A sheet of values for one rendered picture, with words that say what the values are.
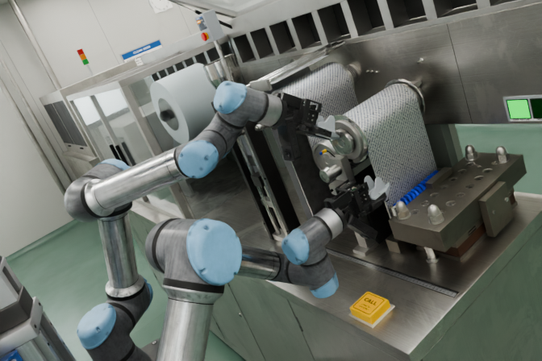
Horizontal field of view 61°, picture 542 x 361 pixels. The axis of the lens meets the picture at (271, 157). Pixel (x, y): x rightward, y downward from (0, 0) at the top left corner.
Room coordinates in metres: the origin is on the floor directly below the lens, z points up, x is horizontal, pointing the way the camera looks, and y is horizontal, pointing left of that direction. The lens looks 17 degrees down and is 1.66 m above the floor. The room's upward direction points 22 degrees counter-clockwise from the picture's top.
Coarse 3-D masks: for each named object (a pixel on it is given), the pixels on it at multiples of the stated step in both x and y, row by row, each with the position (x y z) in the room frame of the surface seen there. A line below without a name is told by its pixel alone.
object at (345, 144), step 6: (336, 132) 1.18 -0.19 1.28; (342, 132) 1.17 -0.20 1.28; (348, 132) 1.16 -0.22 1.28; (342, 138) 1.17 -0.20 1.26; (348, 138) 1.15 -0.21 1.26; (336, 144) 1.20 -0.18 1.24; (342, 144) 1.18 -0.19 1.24; (348, 144) 1.16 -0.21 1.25; (354, 144) 1.16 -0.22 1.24; (342, 150) 1.19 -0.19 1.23; (348, 150) 1.16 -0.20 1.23
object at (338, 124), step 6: (336, 126) 1.20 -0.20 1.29; (342, 126) 1.18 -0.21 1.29; (348, 126) 1.16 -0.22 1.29; (354, 132) 1.14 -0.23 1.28; (354, 138) 1.15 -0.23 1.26; (360, 138) 1.14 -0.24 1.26; (360, 144) 1.14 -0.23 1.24; (336, 150) 1.23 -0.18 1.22; (354, 150) 1.16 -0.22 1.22; (360, 150) 1.14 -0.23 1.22; (348, 156) 1.19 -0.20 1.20; (354, 156) 1.17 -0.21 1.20
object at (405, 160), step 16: (416, 128) 1.24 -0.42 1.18; (384, 144) 1.17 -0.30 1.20; (400, 144) 1.20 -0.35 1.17; (416, 144) 1.23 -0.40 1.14; (384, 160) 1.16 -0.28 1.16; (400, 160) 1.19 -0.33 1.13; (416, 160) 1.22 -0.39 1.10; (432, 160) 1.25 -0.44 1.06; (384, 176) 1.15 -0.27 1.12; (400, 176) 1.18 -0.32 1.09; (416, 176) 1.21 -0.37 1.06; (400, 192) 1.17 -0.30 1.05
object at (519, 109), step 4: (516, 100) 1.09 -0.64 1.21; (520, 100) 1.08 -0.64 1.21; (524, 100) 1.07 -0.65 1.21; (508, 104) 1.11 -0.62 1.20; (512, 104) 1.10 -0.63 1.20; (516, 104) 1.09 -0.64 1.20; (520, 104) 1.08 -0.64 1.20; (524, 104) 1.07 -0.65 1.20; (512, 108) 1.10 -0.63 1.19; (516, 108) 1.09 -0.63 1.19; (520, 108) 1.08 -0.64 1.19; (524, 108) 1.07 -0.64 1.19; (512, 112) 1.10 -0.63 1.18; (516, 112) 1.09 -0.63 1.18; (520, 112) 1.08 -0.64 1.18; (524, 112) 1.07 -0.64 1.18; (528, 112) 1.06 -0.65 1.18; (512, 116) 1.10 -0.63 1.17; (516, 116) 1.09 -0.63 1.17; (520, 116) 1.08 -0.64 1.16; (524, 116) 1.07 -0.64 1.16; (528, 116) 1.07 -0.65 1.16
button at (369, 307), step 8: (368, 296) 0.96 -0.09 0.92; (376, 296) 0.95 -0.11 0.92; (360, 304) 0.95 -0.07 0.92; (368, 304) 0.94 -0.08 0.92; (376, 304) 0.92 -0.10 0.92; (384, 304) 0.92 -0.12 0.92; (352, 312) 0.94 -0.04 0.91; (360, 312) 0.92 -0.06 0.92; (368, 312) 0.91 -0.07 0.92; (376, 312) 0.90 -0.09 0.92; (384, 312) 0.91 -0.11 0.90; (368, 320) 0.90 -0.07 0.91; (376, 320) 0.90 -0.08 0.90
